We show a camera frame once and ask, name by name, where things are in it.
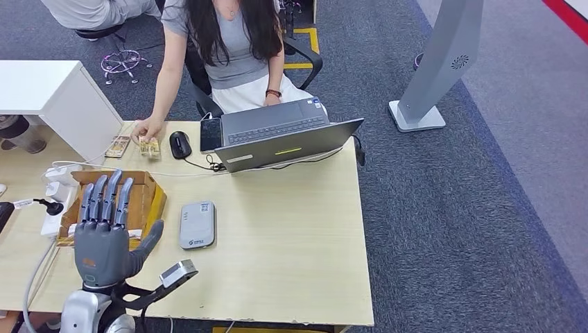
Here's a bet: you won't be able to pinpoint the black stool chrome base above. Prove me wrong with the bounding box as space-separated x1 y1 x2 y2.
74 24 154 86

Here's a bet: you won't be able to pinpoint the grey laptop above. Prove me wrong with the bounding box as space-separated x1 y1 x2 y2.
214 97 365 173

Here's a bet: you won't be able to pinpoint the black plug with tag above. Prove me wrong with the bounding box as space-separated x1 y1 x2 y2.
12 198 64 217

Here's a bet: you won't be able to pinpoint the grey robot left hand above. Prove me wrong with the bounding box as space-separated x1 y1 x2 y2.
73 170 165 291

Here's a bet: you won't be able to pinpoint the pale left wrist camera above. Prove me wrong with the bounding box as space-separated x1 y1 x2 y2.
159 259 198 289

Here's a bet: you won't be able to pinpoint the open cardboard box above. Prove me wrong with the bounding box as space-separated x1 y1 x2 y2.
55 170 168 249

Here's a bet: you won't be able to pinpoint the black computer mouse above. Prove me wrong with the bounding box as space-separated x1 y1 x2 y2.
168 130 193 160

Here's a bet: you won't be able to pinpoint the white power strip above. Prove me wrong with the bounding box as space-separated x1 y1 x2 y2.
40 183 79 239

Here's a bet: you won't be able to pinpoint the black laptop power plug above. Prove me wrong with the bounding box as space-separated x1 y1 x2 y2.
352 135 367 167

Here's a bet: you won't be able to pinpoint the white cabinet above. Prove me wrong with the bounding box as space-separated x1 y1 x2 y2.
0 60 124 165

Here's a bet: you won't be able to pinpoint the black equipment stand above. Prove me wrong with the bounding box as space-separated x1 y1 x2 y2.
277 0 318 56

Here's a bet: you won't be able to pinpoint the white paper strip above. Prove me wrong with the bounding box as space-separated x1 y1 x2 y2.
67 224 144 241

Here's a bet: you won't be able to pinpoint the black smartphone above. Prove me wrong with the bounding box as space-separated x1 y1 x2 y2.
200 118 223 154

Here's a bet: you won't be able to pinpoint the black device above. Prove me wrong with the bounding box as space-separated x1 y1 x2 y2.
0 202 15 234

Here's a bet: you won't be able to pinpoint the grey card reader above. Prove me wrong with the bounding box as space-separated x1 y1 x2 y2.
178 200 216 251

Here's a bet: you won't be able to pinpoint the person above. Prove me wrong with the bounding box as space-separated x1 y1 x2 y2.
130 0 329 146
40 0 162 31

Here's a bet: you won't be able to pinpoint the black camera bracket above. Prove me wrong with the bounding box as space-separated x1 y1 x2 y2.
112 271 199 311

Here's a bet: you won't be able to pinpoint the black office chair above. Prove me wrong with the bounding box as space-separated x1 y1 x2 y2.
186 35 324 118

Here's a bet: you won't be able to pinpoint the white charger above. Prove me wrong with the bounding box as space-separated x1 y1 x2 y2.
44 165 84 186
46 181 70 203

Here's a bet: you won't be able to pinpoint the black mouse cable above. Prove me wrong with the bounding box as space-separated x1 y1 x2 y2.
183 155 228 173

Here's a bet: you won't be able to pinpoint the person's right hand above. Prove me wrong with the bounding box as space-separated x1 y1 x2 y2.
130 116 166 146

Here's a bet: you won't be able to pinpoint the grey power cord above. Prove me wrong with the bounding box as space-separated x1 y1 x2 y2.
21 239 58 333

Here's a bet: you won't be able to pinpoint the gold patterned card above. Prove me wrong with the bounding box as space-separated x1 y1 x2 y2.
104 135 132 160
137 136 162 161

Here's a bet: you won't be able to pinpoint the person's legs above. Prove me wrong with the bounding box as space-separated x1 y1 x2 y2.
0 114 49 155

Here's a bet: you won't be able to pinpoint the silver kiosk stand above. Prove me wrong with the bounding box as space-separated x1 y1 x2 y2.
388 0 485 134

